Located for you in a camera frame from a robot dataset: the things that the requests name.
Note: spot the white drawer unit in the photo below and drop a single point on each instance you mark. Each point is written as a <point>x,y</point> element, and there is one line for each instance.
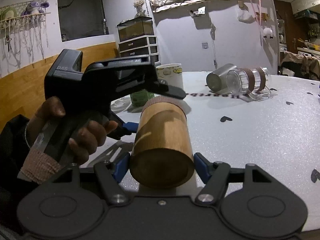
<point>143,45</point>

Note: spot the white paper-pattern cup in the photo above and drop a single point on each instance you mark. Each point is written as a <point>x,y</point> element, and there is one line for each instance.
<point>171,73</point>

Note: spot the stainless steel cup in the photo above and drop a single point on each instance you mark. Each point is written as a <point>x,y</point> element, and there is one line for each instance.
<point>217,80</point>

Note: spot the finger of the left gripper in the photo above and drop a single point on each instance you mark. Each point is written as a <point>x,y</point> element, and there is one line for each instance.
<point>123,128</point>
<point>172,92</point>

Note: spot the purple plush toy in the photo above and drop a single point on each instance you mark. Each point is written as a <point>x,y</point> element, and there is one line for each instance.
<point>34,8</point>

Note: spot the person's left hand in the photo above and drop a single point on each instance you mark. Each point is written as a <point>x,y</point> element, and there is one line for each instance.
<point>83,142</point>

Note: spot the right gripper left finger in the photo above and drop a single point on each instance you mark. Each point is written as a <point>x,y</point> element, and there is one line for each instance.
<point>110,174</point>

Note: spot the glass fish tank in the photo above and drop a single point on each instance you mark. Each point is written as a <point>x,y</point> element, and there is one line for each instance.
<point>135,27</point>

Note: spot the ribbed glass goblet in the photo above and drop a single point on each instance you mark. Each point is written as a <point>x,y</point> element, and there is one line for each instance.
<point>120,104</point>

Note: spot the green tin can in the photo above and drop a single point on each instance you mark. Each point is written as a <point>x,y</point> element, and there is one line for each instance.
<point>140,98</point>

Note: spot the wall socket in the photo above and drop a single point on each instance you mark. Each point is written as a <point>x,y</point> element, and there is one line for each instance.
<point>205,45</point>

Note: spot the white plush toy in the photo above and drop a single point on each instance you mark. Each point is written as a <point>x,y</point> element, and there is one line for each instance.
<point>267,33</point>

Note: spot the brown bamboo cup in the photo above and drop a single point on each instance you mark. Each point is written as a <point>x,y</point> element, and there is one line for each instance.
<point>162,156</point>

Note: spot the clear glass mug brown bands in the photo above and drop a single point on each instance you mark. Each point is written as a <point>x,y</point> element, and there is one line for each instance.
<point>249,84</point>

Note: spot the dried flower vase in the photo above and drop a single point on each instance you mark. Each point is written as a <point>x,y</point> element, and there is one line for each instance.
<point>138,5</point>

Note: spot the white hanging bag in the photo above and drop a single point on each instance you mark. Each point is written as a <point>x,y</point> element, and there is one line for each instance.
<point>244,16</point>

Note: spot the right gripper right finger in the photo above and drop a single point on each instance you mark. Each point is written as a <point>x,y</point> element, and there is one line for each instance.
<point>214,176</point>

